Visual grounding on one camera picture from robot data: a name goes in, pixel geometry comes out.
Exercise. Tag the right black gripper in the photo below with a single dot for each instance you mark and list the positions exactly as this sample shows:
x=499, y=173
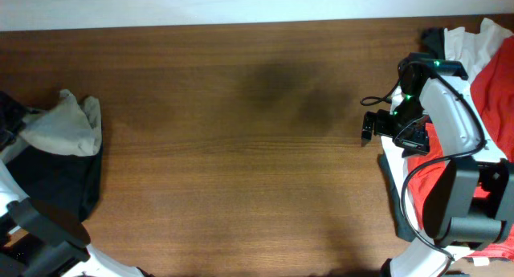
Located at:
x=418, y=142

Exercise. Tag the khaki green shorts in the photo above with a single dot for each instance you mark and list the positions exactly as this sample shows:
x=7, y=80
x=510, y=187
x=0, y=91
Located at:
x=71, y=128

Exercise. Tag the red printed t-shirt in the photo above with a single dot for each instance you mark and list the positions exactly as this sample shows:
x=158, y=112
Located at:
x=492, y=94

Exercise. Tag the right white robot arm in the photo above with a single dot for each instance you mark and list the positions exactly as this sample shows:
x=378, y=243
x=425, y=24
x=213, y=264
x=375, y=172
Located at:
x=470, y=205

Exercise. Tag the white garment in pile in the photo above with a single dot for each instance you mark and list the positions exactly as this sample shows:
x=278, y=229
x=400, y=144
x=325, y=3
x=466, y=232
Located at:
x=474, y=51

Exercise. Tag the folded black shorts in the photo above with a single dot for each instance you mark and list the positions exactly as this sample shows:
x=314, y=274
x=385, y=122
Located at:
x=70, y=183

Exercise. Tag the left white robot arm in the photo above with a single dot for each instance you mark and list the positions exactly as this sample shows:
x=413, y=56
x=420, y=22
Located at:
x=39, y=239

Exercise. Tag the black garment in pile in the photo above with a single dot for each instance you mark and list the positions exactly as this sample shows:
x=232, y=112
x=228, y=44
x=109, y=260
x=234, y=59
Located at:
x=432, y=41

